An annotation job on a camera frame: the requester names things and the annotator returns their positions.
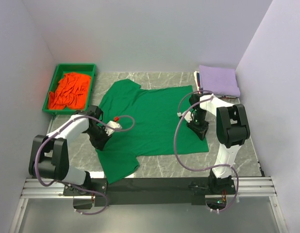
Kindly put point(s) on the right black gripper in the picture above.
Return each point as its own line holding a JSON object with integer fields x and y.
{"x": 201, "y": 131}

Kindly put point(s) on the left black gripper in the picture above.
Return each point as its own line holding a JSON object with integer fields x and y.
{"x": 100, "y": 144}

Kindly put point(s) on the green t-shirt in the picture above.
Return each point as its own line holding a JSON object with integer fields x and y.
{"x": 155, "y": 115}

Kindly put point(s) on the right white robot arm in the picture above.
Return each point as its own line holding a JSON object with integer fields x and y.
{"x": 232, "y": 130}

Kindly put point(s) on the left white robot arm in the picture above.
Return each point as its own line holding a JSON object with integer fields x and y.
{"x": 49, "y": 155}

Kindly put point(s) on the stack of folded shirts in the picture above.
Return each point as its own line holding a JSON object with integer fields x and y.
{"x": 198, "y": 82}

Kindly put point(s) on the folded purple t-shirt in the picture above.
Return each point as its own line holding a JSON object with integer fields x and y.
{"x": 221, "y": 81}

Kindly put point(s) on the orange t-shirt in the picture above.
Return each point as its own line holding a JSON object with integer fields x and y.
{"x": 71, "y": 92}

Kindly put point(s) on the green plastic bin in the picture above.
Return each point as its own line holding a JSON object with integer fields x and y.
{"x": 61, "y": 69}

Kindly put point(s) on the black base beam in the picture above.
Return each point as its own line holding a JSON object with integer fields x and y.
{"x": 130, "y": 191}

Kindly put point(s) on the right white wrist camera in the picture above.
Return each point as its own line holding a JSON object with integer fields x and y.
{"x": 187, "y": 116}

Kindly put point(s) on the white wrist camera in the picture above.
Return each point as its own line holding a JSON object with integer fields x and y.
{"x": 113, "y": 126}
{"x": 187, "y": 116}

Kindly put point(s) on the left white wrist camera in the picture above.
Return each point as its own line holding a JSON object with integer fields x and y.
{"x": 113, "y": 126}

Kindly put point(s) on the aluminium rail frame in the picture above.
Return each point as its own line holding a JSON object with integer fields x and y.
{"x": 46, "y": 210}

